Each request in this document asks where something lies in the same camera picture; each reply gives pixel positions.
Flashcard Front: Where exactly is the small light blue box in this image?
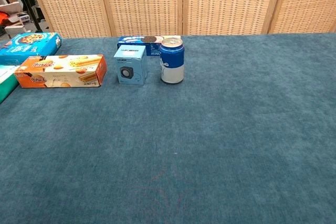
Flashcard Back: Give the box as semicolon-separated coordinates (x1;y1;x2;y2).
113;45;148;86

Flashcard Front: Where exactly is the blue sandwich cookie box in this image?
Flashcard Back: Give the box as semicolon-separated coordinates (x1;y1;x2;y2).
117;35;182;57

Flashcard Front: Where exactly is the orange egg roll biscuit box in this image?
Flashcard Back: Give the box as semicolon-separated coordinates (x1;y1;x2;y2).
14;54;108;89

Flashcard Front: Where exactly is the blue chocolate chip cookie box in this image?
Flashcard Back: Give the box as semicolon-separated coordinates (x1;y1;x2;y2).
0;32;62;65

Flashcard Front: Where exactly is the blue and white drink can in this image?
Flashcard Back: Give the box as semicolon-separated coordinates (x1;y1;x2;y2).
160;37;185;84

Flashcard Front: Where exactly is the blue table cloth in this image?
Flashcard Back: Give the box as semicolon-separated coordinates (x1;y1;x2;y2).
0;33;336;224

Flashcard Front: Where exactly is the wicker wooden folding screen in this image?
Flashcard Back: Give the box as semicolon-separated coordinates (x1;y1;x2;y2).
25;0;336;38

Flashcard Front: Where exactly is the black tripod stand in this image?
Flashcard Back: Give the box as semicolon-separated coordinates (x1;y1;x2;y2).
10;0;44;34

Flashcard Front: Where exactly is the teal wet wipes pack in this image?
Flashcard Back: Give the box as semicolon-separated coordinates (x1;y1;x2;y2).
0;64;20;104

